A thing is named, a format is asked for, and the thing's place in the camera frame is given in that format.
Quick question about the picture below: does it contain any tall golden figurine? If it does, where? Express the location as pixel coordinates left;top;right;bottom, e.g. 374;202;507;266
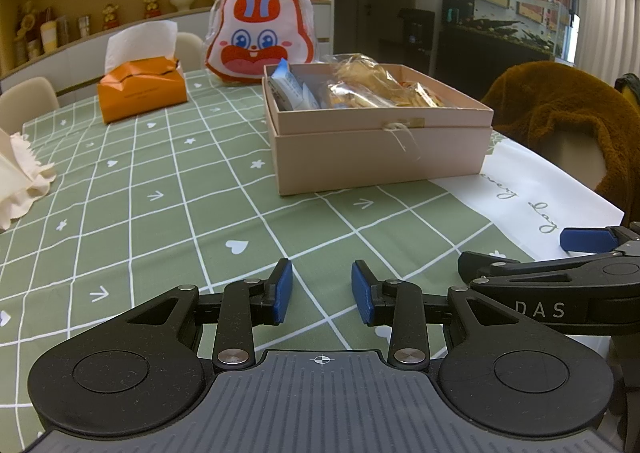
16;2;41;42

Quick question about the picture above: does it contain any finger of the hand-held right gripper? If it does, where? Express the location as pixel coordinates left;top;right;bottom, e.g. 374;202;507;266
457;250;601;291
559;223;640;255

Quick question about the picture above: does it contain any round bread packet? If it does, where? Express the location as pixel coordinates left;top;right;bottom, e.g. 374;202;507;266
321;53;416;101

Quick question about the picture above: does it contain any white tissue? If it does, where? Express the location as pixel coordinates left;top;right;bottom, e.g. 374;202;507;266
104;20;179;76

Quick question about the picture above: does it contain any beige chair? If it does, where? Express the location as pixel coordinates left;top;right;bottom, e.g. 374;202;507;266
537;125;606;191

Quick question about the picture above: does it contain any blue snack packet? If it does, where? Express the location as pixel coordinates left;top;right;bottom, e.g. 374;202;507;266
270;59;321;112

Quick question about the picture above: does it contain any glass fish tank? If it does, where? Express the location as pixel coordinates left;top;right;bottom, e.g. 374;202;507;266
440;0;581;74

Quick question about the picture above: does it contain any black water dispenser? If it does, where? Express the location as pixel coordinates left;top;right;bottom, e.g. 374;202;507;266
397;8;436;74

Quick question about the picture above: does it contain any cream scalloped cloth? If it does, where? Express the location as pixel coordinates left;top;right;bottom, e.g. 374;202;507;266
0;128;58;233

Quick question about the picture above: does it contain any orange tissue box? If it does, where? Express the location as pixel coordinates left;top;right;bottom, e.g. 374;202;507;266
96;58;189;125

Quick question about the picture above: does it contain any pink cardboard box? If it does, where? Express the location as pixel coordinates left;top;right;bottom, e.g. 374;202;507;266
262;62;495;196

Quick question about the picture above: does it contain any yellow cup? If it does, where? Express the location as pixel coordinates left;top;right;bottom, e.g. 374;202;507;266
41;20;59;54

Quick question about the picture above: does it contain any yellow and black cloth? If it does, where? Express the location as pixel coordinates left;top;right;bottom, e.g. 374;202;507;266
614;74;640;110

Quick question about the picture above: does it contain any brown fleece coat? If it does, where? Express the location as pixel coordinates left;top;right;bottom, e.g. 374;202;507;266
480;60;640;214

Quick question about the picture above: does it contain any green checked tablecloth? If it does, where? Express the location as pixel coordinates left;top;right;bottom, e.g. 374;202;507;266
0;67;626;453

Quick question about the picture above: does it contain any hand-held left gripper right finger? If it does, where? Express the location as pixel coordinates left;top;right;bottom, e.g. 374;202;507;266
351;260;531;370

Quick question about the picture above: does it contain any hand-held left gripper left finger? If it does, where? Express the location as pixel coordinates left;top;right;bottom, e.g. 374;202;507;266
114;258;294;372

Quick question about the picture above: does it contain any red rabbit face bag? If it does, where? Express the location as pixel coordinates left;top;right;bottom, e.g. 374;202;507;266
205;0;317;84

